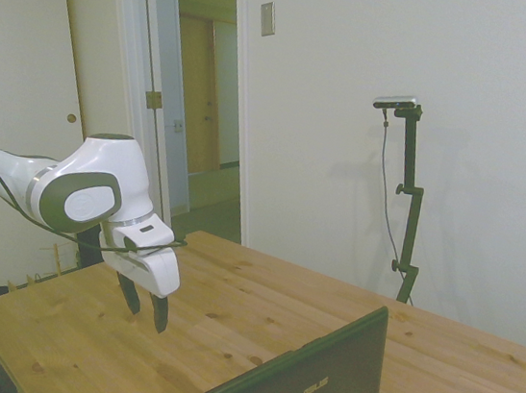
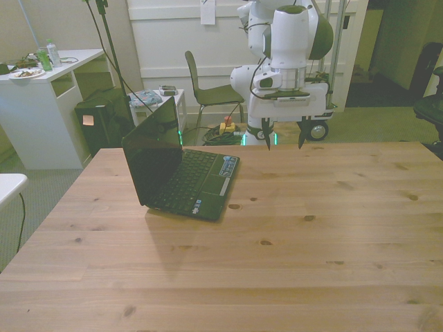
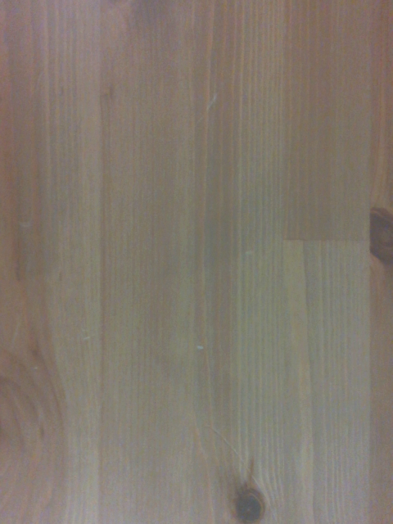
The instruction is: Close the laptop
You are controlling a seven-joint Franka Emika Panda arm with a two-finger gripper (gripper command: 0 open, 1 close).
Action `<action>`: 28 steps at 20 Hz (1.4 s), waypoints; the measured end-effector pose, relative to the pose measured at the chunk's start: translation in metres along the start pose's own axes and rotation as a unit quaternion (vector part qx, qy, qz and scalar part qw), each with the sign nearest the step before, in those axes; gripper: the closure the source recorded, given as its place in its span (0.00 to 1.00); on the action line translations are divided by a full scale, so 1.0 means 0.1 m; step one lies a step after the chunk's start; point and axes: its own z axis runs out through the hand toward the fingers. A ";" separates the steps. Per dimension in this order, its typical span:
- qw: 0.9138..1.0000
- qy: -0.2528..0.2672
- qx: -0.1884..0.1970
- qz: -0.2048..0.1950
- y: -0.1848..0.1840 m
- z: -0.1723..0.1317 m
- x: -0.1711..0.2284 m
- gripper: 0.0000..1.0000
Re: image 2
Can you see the white wheeled cart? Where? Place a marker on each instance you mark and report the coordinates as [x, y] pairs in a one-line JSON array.
[[318, 131]]

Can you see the black computer tower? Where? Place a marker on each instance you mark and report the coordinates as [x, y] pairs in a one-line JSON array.
[[100, 138]]

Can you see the white plate with food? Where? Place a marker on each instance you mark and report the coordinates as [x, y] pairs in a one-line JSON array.
[[26, 73]]

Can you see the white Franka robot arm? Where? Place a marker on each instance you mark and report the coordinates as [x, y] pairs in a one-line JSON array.
[[287, 41]]

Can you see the dark grey chair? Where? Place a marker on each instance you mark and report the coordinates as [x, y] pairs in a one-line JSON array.
[[214, 95]]

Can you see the green drink can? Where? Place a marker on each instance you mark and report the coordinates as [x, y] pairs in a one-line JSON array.
[[45, 61]]

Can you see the white paper sheet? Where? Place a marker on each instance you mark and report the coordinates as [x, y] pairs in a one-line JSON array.
[[207, 12]]

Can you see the yellow emergency stop button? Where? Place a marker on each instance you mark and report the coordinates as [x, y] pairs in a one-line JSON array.
[[227, 126]]

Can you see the black tripod stand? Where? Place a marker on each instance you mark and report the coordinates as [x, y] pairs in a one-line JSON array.
[[116, 62]]

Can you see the small grey box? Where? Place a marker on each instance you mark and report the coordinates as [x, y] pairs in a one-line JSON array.
[[168, 90]]

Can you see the black office chair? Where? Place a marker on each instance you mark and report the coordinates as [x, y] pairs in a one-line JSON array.
[[429, 103]]

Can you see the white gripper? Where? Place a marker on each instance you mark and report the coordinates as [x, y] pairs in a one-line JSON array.
[[290, 112]]

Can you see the white rounded table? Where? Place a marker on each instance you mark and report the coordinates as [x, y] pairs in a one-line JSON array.
[[8, 186]]

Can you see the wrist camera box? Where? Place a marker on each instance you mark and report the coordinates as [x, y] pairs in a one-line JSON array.
[[290, 101]]

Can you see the clear plastic bottle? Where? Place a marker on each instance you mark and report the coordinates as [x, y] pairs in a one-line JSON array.
[[54, 55]]

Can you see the black monitor stand base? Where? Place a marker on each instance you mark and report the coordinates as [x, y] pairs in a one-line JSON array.
[[207, 180]]

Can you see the small white side table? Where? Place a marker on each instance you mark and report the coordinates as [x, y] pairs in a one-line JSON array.
[[181, 101]]

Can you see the white desk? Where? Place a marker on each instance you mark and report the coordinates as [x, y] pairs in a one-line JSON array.
[[34, 121]]

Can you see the aluminium frame post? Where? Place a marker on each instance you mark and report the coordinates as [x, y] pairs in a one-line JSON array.
[[335, 52]]

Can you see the patterned folded cloth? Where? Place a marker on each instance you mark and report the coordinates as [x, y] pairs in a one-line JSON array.
[[145, 98]]

